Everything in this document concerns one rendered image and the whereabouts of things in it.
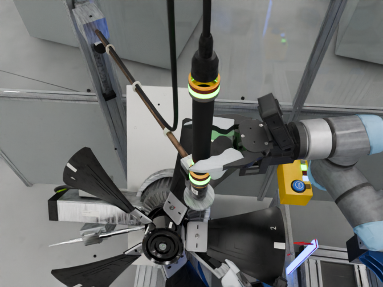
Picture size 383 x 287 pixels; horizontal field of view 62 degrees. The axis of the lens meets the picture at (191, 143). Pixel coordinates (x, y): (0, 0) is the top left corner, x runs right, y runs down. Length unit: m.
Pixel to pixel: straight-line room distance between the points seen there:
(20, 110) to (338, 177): 1.57
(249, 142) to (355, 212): 0.25
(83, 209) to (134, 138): 0.29
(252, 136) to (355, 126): 0.18
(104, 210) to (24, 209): 1.52
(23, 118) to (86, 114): 0.36
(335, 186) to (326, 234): 1.74
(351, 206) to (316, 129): 0.17
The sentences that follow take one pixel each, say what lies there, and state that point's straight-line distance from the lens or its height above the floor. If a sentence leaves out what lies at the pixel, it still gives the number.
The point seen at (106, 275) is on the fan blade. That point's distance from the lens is 1.12.
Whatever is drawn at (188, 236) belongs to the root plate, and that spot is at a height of 1.18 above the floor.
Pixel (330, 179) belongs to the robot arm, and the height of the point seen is 1.56.
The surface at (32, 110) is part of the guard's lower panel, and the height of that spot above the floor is 0.88.
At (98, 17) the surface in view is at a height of 1.58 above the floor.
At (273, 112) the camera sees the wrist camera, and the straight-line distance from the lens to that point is 0.50.
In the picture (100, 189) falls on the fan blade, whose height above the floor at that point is 1.30.
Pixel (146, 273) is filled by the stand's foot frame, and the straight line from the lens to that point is 2.11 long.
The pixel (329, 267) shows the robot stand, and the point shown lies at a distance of 2.12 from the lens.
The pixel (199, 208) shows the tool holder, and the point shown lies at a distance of 0.71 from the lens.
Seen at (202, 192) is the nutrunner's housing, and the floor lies 1.51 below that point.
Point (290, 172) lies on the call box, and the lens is 1.26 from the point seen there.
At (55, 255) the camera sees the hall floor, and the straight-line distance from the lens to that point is 2.37.
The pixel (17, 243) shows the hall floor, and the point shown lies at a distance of 2.51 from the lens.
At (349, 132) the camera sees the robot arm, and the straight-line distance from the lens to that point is 0.62.
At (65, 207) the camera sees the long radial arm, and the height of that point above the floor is 1.13.
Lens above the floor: 2.11
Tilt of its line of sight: 55 degrees down
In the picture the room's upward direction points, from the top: straight up
